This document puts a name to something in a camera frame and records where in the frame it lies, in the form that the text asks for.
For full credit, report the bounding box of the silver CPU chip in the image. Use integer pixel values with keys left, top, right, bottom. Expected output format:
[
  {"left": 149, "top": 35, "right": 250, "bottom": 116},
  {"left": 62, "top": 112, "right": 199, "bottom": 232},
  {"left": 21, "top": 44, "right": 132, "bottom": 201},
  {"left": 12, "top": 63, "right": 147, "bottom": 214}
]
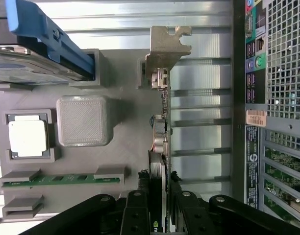
[{"left": 8, "top": 115, "right": 50, "bottom": 158}]

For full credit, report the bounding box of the grey printed parts rack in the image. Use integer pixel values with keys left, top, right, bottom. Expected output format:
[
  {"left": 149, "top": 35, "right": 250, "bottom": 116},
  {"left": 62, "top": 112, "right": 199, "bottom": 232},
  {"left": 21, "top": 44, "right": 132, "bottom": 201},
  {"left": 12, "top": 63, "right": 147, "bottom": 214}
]
[{"left": 0, "top": 47, "right": 171, "bottom": 221}]

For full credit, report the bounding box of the green RAM stick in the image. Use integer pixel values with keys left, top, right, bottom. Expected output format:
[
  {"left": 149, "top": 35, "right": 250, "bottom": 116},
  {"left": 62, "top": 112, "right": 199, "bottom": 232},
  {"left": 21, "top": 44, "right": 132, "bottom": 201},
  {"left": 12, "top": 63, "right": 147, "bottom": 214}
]
[{"left": 1, "top": 173, "right": 121, "bottom": 188}]

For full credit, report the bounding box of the hard disk with blue caddy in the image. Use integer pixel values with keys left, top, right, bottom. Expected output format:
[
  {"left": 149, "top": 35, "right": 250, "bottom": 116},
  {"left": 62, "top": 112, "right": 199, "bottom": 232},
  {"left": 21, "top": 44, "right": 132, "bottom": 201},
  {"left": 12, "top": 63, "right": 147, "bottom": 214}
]
[{"left": 0, "top": 0, "right": 96, "bottom": 85}]

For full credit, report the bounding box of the open black PC case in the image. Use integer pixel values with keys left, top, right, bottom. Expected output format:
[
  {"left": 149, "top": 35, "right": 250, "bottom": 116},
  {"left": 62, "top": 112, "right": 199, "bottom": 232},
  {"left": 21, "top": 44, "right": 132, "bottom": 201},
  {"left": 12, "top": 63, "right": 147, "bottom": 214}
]
[{"left": 230, "top": 0, "right": 300, "bottom": 235}]

